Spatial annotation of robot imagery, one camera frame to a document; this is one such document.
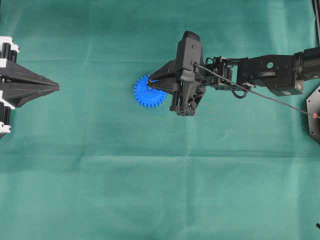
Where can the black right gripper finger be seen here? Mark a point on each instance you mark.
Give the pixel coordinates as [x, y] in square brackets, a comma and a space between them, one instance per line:
[167, 71]
[169, 86]

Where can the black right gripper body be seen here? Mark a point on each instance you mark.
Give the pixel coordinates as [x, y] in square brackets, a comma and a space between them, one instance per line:
[212, 74]

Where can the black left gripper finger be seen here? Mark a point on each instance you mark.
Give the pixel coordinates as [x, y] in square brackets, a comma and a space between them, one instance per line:
[14, 71]
[16, 97]

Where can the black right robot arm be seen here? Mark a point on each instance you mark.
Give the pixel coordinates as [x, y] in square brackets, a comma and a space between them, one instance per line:
[282, 75]

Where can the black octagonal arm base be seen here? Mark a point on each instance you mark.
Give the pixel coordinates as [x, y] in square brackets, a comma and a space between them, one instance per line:
[313, 107]

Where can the blue plastic gear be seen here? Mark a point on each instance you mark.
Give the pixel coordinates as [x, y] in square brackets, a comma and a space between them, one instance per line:
[146, 96]

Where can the green cloth mat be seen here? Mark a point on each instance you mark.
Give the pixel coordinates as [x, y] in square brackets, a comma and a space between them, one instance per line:
[89, 163]

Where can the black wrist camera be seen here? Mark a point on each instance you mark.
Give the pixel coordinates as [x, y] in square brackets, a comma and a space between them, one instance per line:
[189, 53]

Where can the black vertical frame post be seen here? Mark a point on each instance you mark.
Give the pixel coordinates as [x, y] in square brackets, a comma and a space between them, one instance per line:
[316, 10]

